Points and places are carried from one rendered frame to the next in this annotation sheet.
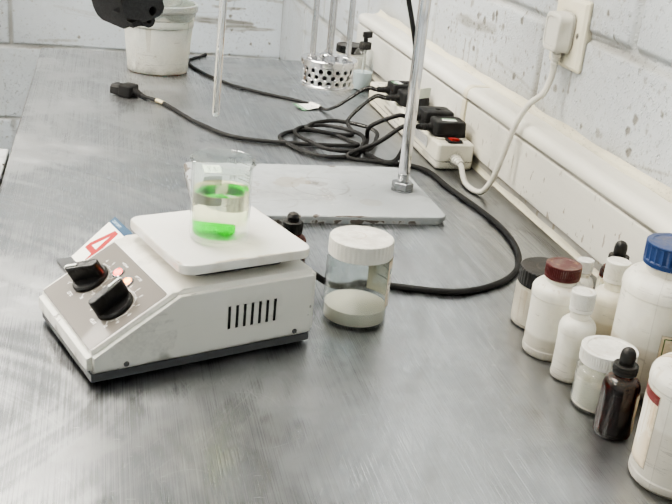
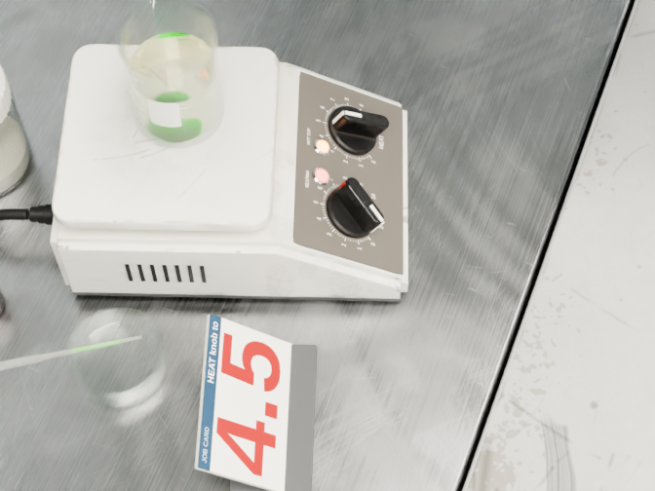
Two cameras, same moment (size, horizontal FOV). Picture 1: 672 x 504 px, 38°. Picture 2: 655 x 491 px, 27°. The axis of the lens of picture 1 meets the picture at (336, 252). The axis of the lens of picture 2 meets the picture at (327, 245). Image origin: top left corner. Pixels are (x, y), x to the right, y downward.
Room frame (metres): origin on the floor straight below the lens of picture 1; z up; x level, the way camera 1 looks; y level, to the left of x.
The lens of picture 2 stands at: (1.07, 0.42, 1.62)
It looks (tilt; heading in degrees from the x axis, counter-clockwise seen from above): 61 degrees down; 216
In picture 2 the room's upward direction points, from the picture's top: straight up
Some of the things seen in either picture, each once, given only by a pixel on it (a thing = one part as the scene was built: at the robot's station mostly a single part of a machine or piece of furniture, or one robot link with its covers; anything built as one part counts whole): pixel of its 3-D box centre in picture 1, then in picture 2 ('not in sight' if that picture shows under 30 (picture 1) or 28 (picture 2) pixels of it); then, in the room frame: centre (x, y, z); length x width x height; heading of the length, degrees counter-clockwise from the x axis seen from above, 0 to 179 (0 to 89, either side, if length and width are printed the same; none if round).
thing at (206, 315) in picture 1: (189, 287); (220, 175); (0.76, 0.12, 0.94); 0.22 x 0.13 x 0.08; 124
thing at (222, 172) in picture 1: (223, 197); (172, 70); (0.76, 0.10, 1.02); 0.06 x 0.05 x 0.08; 55
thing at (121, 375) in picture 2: not in sight; (117, 358); (0.88, 0.14, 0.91); 0.06 x 0.06 x 0.02
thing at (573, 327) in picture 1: (576, 334); not in sight; (0.74, -0.21, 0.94); 0.03 x 0.03 x 0.08
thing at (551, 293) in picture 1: (556, 308); not in sight; (0.79, -0.20, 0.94); 0.05 x 0.05 x 0.09
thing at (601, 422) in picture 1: (620, 390); not in sight; (0.66, -0.23, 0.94); 0.03 x 0.03 x 0.07
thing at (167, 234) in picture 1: (218, 236); (169, 134); (0.78, 0.10, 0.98); 0.12 x 0.12 x 0.01; 34
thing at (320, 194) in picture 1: (309, 191); not in sight; (1.16, 0.04, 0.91); 0.30 x 0.20 x 0.01; 105
